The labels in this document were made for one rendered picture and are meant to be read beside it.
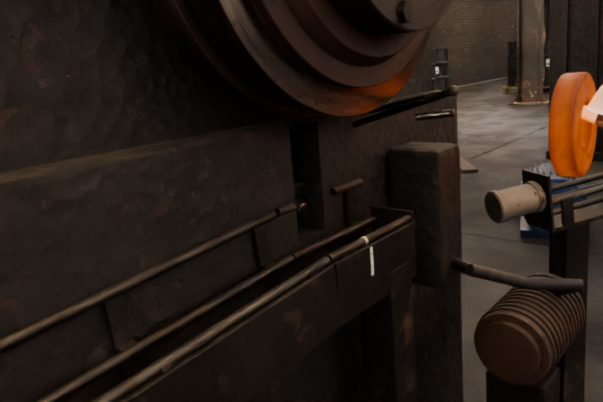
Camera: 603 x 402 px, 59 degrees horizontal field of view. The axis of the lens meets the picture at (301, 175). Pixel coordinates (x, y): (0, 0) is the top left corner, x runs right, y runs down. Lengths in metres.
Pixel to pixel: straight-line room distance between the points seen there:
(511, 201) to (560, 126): 0.23
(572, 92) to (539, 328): 0.37
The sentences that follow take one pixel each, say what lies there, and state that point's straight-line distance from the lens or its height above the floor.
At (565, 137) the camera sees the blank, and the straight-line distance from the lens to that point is 0.84.
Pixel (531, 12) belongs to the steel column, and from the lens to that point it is 9.57.
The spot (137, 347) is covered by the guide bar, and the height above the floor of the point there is 0.68.
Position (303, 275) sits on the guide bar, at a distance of 0.63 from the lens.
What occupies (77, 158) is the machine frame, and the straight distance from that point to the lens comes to 0.61.
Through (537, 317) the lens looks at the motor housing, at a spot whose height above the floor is 0.52.
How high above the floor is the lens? 0.95
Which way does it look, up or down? 12 degrees down
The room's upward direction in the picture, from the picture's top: 5 degrees counter-clockwise
